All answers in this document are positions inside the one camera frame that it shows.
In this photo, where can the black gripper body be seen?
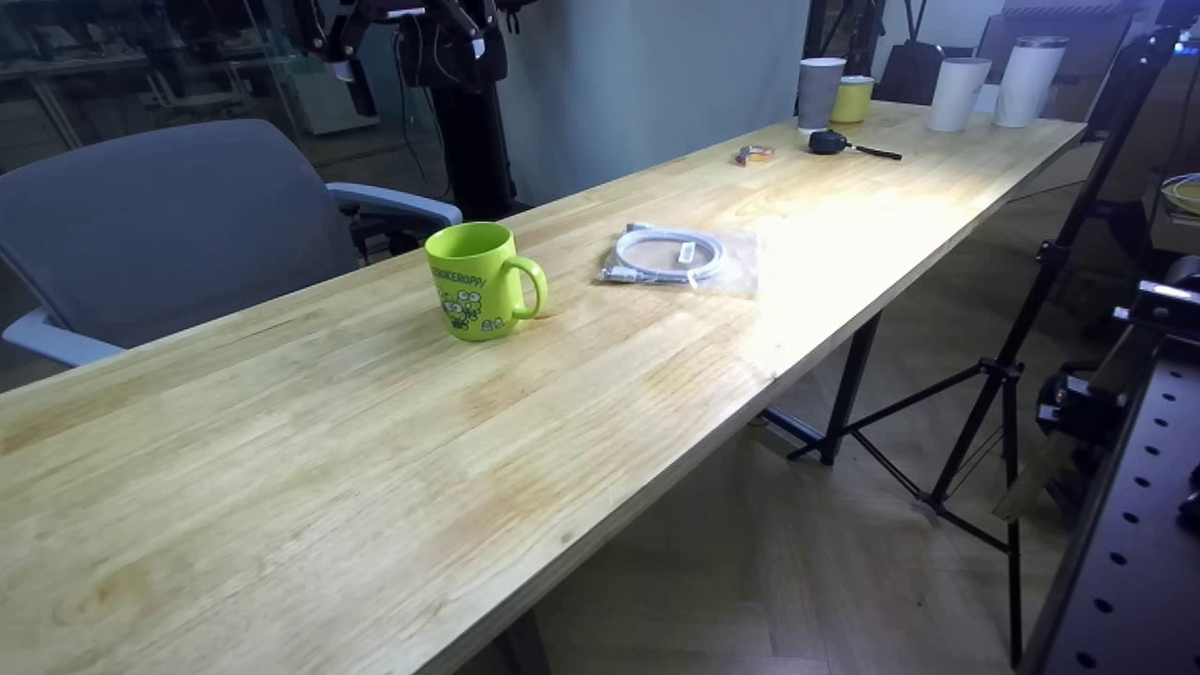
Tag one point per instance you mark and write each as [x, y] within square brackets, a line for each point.
[417, 32]

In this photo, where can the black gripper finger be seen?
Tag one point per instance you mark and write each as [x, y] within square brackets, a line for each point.
[350, 79]
[483, 49]

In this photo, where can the black column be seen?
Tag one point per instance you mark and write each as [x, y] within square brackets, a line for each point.
[473, 152]

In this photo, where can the grey office chair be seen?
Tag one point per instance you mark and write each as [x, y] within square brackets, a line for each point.
[173, 225]

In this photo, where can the small orange item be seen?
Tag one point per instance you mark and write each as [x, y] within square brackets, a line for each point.
[748, 156]

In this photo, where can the clear plastic bag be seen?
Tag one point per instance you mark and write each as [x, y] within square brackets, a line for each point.
[738, 271]

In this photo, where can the grey cup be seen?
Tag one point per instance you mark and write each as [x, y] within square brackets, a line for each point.
[823, 96]

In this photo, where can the small black device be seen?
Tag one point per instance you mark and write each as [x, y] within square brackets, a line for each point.
[827, 139]

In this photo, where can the yellow cup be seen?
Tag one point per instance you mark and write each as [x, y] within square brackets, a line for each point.
[856, 99]

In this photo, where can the black pen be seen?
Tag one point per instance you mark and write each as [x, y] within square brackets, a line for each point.
[877, 152]

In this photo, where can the black bag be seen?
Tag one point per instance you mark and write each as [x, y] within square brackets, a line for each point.
[910, 74]

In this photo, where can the white tumbler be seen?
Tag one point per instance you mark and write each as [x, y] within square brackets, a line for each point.
[958, 96]
[1028, 82]

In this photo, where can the black table leg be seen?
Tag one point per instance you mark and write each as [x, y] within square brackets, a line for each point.
[847, 387]
[527, 641]

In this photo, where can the black tripod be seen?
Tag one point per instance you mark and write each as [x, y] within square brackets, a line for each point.
[1000, 371]

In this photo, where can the black mounting hardware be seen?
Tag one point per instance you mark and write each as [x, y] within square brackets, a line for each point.
[1087, 397]

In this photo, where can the yellowish round roll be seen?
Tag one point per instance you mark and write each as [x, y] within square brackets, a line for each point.
[1183, 201]

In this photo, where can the black perforated breadboard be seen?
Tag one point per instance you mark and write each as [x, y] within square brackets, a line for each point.
[1127, 564]

